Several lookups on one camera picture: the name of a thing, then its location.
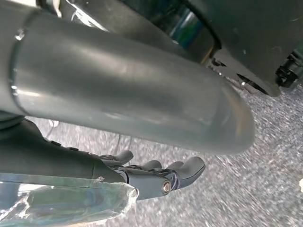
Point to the black robot foot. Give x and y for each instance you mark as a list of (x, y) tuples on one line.
[(248, 31)]

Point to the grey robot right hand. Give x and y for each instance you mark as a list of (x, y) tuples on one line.
[(118, 94)]

